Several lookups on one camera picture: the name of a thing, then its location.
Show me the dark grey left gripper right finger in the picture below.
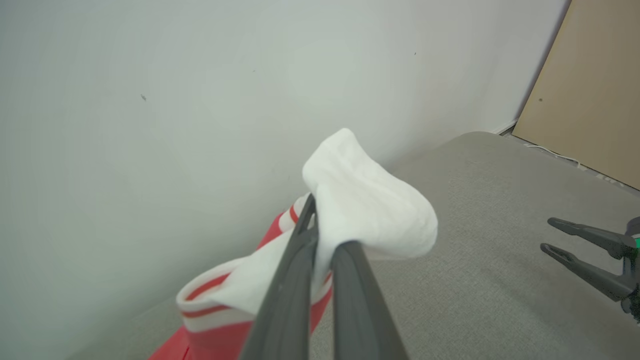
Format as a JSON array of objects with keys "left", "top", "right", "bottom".
[{"left": 330, "top": 241, "right": 408, "bottom": 360}]

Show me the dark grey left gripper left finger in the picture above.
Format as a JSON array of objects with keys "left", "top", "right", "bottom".
[{"left": 240, "top": 194, "right": 319, "bottom": 360}]

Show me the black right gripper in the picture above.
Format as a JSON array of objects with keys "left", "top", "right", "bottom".
[{"left": 540, "top": 216, "right": 640, "bottom": 326}]

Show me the red white basketball jersey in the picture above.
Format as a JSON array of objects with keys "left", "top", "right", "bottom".
[{"left": 148, "top": 128, "right": 439, "bottom": 360}]

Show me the grey fabric sofa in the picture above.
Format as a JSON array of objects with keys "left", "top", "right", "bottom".
[{"left": 65, "top": 131, "right": 640, "bottom": 360}]

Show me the beige wooden board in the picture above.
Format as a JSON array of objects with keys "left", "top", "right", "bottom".
[{"left": 512, "top": 0, "right": 640, "bottom": 191}]

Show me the white floor cable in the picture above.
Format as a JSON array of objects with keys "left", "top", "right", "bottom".
[{"left": 522, "top": 143, "right": 582, "bottom": 169}]

